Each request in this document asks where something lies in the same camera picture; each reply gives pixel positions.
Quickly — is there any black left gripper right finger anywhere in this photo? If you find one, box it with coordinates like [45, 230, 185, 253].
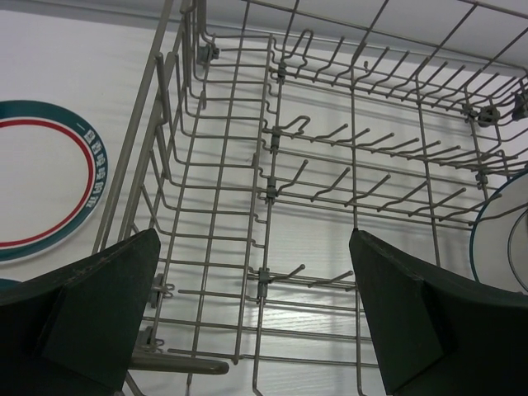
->
[349, 229, 527, 395]

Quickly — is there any grey wire dish rack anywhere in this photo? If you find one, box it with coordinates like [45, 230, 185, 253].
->
[97, 1, 527, 395]

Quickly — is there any white plate teal rim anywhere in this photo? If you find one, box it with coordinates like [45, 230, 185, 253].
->
[469, 170, 527, 295]
[0, 278, 20, 290]

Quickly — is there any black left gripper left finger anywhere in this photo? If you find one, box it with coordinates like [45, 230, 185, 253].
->
[1, 229, 160, 395]

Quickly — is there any white plate green red rim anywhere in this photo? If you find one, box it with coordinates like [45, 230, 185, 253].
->
[1, 100, 109, 262]

